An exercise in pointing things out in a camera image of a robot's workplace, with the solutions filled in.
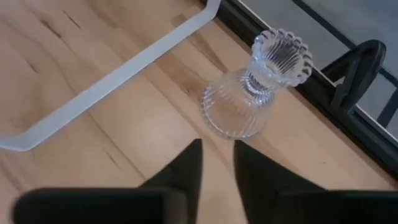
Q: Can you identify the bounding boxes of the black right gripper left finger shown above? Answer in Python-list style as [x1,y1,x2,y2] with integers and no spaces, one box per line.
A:
[138,139,203,224]

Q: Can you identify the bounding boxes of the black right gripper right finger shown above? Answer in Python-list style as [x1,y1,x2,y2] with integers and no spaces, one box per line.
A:
[233,139,326,224]

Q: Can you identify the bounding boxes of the clear ribbed glass candle holder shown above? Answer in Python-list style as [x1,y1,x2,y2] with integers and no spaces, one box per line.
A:
[200,28,314,140]

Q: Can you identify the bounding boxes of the white perforated metal shelf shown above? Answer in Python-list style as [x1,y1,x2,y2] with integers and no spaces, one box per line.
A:
[0,0,222,152]

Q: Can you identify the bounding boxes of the black arched bracket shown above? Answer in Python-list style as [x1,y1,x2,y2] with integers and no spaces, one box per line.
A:
[321,39,387,111]

